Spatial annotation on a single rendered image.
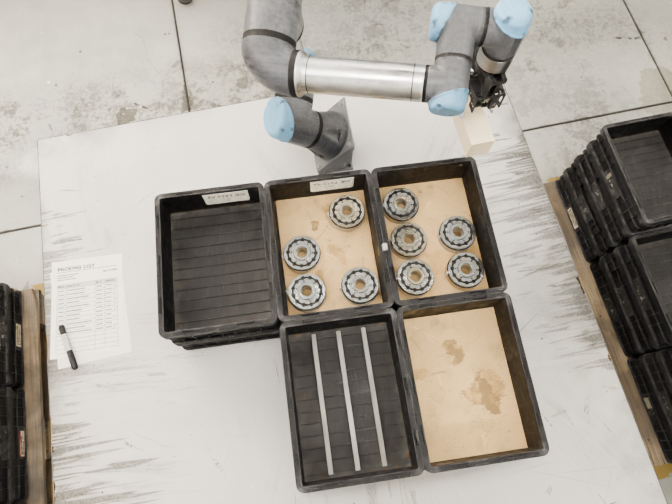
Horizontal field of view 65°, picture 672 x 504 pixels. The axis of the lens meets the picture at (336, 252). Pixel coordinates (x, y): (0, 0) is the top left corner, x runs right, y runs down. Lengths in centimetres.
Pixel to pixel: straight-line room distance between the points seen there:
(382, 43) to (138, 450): 224
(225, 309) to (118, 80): 179
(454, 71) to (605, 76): 210
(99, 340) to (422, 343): 93
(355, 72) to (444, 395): 83
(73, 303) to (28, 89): 163
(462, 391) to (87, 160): 137
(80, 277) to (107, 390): 36
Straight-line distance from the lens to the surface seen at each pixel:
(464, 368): 146
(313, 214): 154
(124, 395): 165
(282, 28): 118
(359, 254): 149
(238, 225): 155
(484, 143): 138
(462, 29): 115
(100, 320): 171
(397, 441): 142
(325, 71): 113
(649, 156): 235
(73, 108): 300
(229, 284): 149
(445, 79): 111
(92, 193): 187
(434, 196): 159
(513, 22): 115
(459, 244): 152
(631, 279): 224
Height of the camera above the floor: 224
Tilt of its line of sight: 71 degrees down
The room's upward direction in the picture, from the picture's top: 2 degrees clockwise
